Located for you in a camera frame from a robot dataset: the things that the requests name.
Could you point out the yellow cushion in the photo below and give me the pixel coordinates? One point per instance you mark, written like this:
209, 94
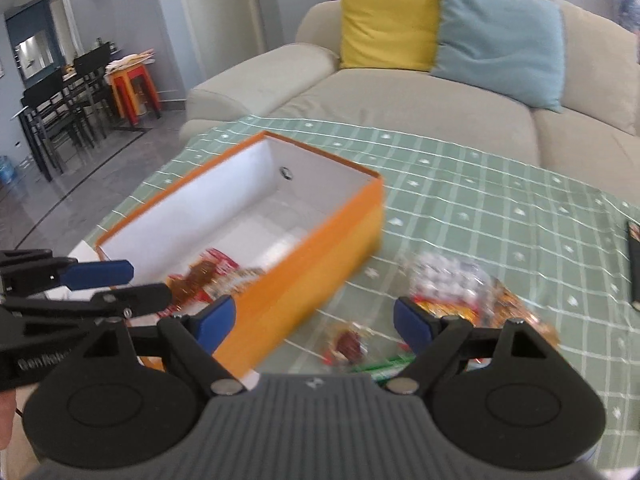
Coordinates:
387, 20

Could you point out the beige sofa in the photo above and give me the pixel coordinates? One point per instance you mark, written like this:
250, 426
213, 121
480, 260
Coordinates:
400, 105

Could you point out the black dining chair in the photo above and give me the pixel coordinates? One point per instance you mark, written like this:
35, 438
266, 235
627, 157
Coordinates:
92, 75
50, 110

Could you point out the blue water bottle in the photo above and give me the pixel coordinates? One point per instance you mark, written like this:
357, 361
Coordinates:
6, 169

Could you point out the red and orange stool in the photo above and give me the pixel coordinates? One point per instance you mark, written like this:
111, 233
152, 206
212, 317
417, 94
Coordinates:
132, 85

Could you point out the red packet of brown snack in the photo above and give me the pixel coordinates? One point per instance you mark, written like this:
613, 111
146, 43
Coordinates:
205, 272

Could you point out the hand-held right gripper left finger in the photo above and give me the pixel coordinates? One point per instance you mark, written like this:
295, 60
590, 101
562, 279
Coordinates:
217, 317

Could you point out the tan paper pile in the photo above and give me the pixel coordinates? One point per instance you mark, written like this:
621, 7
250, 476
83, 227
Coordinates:
127, 60

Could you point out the white door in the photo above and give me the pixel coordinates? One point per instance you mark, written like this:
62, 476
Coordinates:
215, 20

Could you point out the red packet of white candies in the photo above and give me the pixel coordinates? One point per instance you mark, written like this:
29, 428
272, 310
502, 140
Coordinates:
450, 280

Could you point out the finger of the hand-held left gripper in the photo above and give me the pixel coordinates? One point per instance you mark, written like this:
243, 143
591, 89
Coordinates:
142, 297
102, 274

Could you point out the black tablet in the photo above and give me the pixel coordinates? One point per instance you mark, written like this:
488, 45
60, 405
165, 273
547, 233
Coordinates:
634, 270

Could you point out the green snack packet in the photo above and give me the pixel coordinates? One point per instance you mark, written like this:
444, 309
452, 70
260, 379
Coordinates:
385, 364

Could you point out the beige cushion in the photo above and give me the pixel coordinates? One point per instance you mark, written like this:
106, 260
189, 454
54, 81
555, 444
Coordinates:
600, 60

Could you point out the blue patterned cushion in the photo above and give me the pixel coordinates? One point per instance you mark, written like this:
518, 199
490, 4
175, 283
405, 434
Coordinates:
630, 10

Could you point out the clear packet of fried peanuts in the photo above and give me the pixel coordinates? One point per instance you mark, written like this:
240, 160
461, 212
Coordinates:
505, 305

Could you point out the person's left forearm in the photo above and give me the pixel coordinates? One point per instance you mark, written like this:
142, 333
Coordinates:
15, 445

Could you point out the clear packet with brown pastry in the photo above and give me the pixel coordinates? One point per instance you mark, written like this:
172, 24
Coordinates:
350, 342

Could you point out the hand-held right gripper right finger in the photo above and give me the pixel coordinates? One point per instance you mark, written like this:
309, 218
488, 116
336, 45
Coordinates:
412, 325

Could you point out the light blue cushion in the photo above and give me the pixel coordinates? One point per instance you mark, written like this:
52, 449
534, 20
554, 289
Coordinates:
495, 40

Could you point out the green checked tablecloth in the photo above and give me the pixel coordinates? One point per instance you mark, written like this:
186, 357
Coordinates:
500, 210

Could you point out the orange cardboard box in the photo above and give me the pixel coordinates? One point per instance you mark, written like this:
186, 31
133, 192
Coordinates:
310, 285

